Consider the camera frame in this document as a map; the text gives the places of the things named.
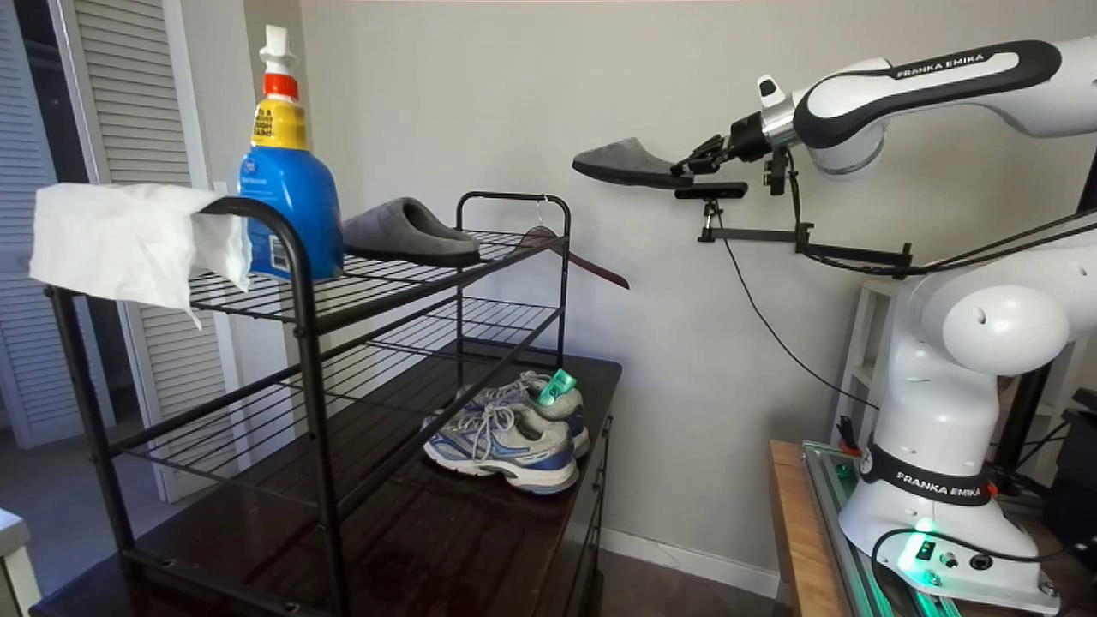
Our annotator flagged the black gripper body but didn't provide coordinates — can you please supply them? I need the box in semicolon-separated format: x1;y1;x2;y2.
722;110;782;165

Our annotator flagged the grey bed slipper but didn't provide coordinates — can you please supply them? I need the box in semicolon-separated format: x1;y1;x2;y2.
341;195;484;268
571;133;688;192

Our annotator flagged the black metal shoe rack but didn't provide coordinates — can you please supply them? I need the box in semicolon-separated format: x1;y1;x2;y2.
44;185;578;617

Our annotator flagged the green clip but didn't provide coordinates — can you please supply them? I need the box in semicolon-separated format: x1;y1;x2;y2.
536;367;580;414

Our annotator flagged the grey blue sneaker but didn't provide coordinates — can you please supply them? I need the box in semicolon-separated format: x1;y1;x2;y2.
423;398;583;496
459;367;592;460

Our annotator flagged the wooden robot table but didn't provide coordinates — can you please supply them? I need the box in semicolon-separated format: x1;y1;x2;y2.
767;439;853;617

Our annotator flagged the black vertical pole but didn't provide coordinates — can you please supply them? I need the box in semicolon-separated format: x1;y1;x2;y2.
990;158;1097;473

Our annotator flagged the blue spray bottle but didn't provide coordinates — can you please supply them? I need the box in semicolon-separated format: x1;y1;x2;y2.
236;20;347;286

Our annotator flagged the black equipment box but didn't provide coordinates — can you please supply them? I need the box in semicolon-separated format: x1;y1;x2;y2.
1044;389;1097;575

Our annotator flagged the white louvered closet door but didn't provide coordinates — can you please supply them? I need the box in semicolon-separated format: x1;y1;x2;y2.
50;0;236;509
0;0;83;454

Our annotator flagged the white folded cloth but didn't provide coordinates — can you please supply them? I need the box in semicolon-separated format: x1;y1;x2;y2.
28;177;253;327

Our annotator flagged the white furniture corner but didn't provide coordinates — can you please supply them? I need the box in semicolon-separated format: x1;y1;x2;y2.
0;509;44;617

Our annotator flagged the black stereo camera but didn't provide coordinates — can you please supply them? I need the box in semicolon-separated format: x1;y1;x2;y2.
671;177;752;207

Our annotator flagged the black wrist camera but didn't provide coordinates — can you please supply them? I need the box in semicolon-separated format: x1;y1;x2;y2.
762;145;798;198

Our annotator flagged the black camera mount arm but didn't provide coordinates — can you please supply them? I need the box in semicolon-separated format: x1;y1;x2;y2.
696;198;920;277

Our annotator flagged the thin black camera cable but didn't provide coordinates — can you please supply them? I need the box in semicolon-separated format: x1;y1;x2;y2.
718;238;886;414

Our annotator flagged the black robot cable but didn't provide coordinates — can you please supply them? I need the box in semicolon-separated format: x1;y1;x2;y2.
798;208;1097;280

